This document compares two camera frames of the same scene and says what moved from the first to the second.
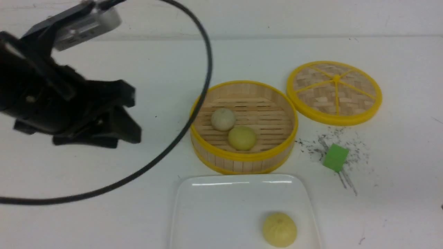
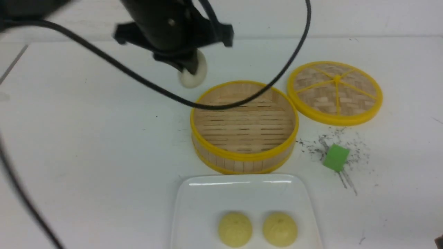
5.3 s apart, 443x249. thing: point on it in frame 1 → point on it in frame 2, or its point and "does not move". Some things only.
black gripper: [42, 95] → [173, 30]
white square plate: [229, 211] does not move
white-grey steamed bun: [223, 119] → [191, 80]
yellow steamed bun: [279, 230] does not move
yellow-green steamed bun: [242, 138] → [235, 230]
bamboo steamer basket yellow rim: [270, 112] does not move
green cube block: [335, 157] does not move
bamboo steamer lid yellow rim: [334, 93] does not move
